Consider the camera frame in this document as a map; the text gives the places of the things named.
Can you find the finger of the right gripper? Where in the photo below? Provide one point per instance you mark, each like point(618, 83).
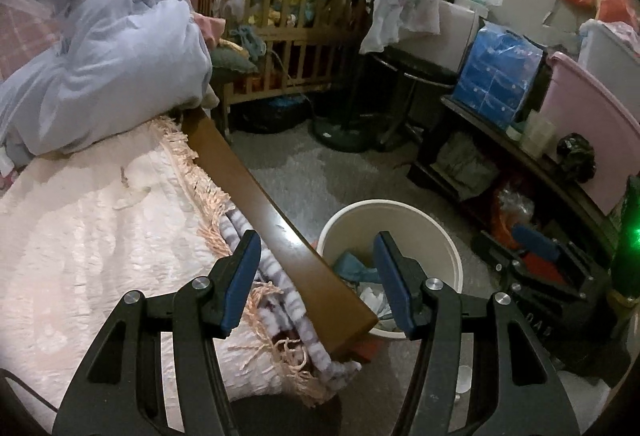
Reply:
point(535, 242)
point(506, 264)

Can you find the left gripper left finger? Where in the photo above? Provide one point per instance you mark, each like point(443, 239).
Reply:
point(118, 387)

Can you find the green towel cloth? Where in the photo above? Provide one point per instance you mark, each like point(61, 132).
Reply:
point(348, 267)

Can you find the cream plastic trash bin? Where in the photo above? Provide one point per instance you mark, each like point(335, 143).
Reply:
point(417, 236)

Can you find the gloved right hand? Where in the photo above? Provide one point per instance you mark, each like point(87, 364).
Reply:
point(588, 397)

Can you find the red plastic bag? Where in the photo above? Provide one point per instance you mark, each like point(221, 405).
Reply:
point(510, 208)

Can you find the dark wooden side table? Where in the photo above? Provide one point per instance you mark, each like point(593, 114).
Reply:
point(561, 206)

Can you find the black crumpled bag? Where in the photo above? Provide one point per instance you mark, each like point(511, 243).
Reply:
point(576, 157)

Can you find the pink plastic storage tub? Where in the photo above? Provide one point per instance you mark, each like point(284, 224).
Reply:
point(576, 102)

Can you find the blue plastic drawer box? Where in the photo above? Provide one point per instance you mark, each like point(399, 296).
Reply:
point(498, 74)

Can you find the grey striped blanket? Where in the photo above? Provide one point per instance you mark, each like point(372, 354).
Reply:
point(275, 349)

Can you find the white appliance box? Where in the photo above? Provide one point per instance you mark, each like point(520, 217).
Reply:
point(458, 27)

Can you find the wooden baby crib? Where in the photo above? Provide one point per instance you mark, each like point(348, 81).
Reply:
point(301, 43)

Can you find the green cushion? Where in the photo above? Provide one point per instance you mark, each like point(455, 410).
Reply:
point(228, 61)

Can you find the grey blue duvet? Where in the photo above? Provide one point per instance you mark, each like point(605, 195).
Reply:
point(118, 64)

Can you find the wooden bed frame rail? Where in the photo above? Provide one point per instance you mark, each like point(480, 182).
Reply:
point(340, 319)

